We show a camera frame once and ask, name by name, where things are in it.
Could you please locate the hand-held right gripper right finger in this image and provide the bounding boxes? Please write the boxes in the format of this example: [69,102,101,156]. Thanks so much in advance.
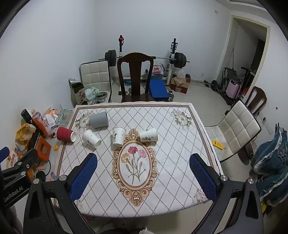
[189,153,265,234]

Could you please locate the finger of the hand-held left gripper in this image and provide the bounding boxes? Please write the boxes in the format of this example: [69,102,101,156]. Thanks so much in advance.
[7,148,39,178]
[0,147,10,164]

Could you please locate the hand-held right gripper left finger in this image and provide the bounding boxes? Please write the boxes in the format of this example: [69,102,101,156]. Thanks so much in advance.
[23,153,98,234]

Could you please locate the white printed paper cup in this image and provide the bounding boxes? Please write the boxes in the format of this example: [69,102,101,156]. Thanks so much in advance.
[112,127,126,148]
[82,129,102,148]
[139,127,158,143]

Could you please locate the red paper cup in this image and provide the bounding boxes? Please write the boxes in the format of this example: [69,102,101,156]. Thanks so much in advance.
[56,126,77,143]

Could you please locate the grey cup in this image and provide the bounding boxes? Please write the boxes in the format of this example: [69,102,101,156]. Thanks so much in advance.
[89,111,109,129]

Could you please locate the orange box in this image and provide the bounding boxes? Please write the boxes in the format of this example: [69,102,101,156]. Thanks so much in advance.
[36,137,52,162]

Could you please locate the yellow plastic bag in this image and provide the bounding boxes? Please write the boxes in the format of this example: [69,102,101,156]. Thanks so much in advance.
[15,123,36,153]

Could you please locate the yellow flat tool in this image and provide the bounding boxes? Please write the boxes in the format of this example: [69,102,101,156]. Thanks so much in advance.
[212,139,226,149]

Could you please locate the floral printed tablecloth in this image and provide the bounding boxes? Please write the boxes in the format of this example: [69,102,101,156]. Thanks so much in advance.
[51,102,223,219]

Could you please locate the orange printed packet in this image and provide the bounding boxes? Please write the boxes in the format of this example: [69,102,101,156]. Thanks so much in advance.
[31,112,51,138]

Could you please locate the black cylinder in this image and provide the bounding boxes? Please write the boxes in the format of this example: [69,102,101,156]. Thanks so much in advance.
[21,109,34,124]

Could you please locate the glass ashtray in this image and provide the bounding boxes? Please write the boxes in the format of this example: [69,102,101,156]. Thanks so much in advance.
[55,109,73,125]

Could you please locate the white padded chair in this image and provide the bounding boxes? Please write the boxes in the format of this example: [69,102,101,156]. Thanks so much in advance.
[205,100,262,163]
[79,61,113,105]

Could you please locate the pile of blue clothes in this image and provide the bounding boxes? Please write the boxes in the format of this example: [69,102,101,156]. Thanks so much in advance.
[250,126,288,206]

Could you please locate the metal bowls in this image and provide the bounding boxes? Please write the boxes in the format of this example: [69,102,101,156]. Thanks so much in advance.
[93,92,107,104]

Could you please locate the printed carton box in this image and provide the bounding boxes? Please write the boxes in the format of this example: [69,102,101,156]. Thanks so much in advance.
[69,78,87,107]

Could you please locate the pale green plastic bag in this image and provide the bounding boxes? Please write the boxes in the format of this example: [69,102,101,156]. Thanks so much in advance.
[85,87,99,100]

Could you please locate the cardboard box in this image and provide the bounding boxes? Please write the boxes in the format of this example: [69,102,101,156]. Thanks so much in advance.
[169,76,191,94]

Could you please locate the small black barbell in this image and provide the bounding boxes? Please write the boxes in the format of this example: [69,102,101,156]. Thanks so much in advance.
[204,79,219,91]

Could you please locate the pink suitcase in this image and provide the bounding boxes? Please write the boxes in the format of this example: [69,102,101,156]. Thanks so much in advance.
[226,80,241,99]

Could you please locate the blue weight bench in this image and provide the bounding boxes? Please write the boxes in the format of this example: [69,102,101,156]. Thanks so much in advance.
[149,79,169,102]

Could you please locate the dark wooden chair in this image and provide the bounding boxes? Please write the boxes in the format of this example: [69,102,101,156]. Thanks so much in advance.
[116,52,156,103]
[244,86,268,117]

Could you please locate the red and white plastic bag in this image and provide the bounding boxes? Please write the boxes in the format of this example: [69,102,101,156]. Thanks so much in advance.
[151,63,164,77]

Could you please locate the barbell with black plates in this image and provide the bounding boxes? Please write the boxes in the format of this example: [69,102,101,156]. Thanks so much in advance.
[98,50,190,68]

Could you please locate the white squat rack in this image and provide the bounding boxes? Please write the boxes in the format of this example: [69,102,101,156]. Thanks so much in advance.
[116,35,178,95]

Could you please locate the white wall socket strip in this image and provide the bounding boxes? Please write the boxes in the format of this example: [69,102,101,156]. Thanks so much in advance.
[259,115,274,135]

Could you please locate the black folding frame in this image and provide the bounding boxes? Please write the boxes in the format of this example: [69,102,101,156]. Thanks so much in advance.
[222,66,255,99]

